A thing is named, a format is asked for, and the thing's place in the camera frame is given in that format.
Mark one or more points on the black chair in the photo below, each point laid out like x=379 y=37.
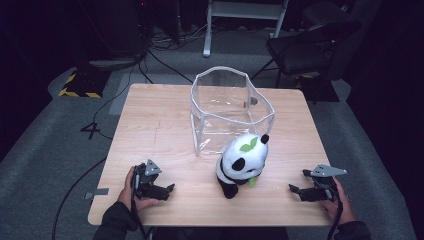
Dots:
x=306 y=50

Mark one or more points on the white metal stand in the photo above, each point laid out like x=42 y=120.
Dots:
x=208 y=33

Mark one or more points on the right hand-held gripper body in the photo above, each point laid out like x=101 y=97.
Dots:
x=325 y=186

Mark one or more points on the panda plush toy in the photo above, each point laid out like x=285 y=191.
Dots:
x=245 y=160

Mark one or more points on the clear plastic storage bag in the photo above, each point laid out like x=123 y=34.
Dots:
x=230 y=100

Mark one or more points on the grey tape strip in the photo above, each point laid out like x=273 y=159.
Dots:
x=98 y=192

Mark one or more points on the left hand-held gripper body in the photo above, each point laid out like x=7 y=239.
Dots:
x=144 y=181

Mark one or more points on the black yellow striped base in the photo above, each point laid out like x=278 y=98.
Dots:
x=320 y=88
x=83 y=83

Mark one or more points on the person's left hand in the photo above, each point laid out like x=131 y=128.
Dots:
x=126 y=193

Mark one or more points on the person's right hand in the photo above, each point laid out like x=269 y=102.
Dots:
x=340 y=208

